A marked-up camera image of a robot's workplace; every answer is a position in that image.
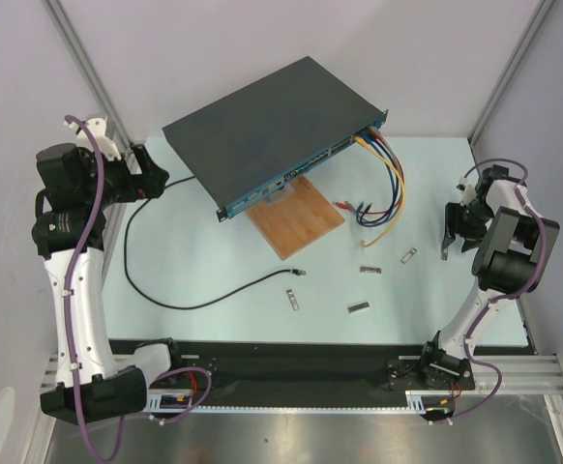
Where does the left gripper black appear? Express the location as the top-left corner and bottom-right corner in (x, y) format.
(80, 144), (168, 210)

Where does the silver sfp module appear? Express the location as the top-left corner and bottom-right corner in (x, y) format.
(347, 302), (370, 314)
(286, 289), (300, 311)
(360, 266), (382, 275)
(400, 247), (417, 264)

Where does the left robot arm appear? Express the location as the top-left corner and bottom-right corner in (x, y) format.
(32, 143), (185, 424)

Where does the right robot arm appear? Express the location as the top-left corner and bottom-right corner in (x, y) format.
(414, 159), (560, 390)

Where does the light blue table mat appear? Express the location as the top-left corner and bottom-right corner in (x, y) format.
(103, 137), (474, 344)

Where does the wooden board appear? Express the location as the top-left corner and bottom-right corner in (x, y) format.
(247, 176), (344, 261)

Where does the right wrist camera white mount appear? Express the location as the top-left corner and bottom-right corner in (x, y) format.
(457, 176), (477, 207)

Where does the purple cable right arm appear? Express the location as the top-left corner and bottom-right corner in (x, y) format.
(426, 158), (548, 427)

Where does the grey ethernet cable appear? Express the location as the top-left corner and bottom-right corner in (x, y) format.
(344, 126), (403, 215)

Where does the red ethernet cable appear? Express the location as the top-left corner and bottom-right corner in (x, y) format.
(334, 126), (403, 215)

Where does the black network switch blue front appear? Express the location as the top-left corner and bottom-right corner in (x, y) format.
(163, 56), (387, 221)

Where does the blue ethernet cable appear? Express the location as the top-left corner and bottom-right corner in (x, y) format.
(357, 130), (405, 227)

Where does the aluminium rail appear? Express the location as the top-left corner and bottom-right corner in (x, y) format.
(39, 352), (563, 396)

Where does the black ethernet cable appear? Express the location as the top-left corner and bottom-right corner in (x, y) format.
(123, 176), (308, 309)

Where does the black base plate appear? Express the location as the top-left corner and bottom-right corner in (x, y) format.
(152, 341), (530, 410)

